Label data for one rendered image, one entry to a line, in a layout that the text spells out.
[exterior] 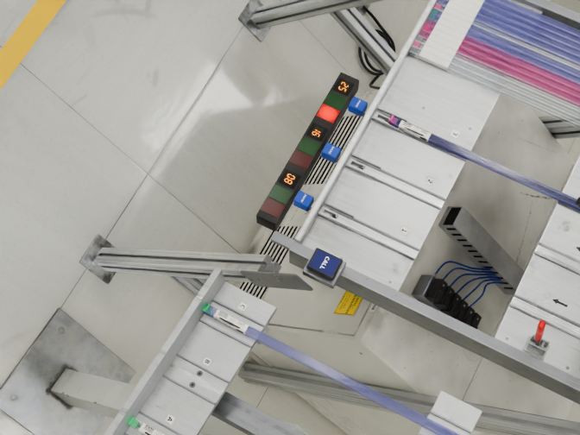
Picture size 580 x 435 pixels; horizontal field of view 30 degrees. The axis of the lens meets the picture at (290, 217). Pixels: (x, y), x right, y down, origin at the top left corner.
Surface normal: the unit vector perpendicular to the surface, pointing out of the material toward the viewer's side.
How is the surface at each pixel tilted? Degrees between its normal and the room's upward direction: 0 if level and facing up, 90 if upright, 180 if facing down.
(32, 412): 0
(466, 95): 44
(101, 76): 0
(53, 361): 0
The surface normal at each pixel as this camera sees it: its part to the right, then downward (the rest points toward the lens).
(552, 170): 0.62, 0.00
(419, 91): 0.00, -0.41
